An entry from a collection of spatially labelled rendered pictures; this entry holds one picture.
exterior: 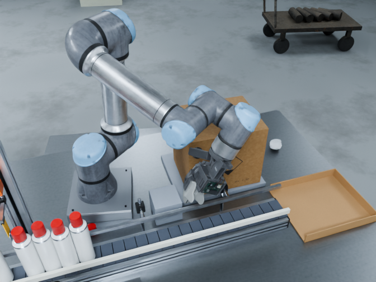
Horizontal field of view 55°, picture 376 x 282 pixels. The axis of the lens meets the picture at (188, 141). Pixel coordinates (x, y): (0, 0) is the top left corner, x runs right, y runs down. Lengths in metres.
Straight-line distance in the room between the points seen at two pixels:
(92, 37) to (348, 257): 1.06
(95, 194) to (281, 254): 0.68
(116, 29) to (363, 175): 2.33
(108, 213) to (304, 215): 0.72
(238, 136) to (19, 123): 2.85
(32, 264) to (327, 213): 1.02
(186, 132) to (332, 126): 2.67
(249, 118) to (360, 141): 2.47
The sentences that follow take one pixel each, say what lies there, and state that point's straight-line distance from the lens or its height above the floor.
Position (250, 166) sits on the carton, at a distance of 1.41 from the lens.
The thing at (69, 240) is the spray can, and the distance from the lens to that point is 1.13.
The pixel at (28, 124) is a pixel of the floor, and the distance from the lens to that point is 3.57.
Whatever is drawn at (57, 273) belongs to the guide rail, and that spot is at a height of 0.91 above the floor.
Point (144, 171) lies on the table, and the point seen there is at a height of 0.83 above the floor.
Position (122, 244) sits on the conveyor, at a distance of 1.25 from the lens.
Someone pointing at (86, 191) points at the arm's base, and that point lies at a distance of 1.36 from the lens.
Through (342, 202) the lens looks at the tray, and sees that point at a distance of 1.53.
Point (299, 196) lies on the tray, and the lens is 1.50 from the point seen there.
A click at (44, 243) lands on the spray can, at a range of 1.13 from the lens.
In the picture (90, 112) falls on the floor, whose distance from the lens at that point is 3.54.
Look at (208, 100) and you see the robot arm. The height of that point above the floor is 1.37.
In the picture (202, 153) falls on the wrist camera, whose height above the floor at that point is 1.20.
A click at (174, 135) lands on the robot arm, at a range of 0.88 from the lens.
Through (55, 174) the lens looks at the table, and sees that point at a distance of 1.64.
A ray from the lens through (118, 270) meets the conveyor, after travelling 1.23.
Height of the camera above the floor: 1.88
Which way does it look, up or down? 38 degrees down
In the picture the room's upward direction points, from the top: straight up
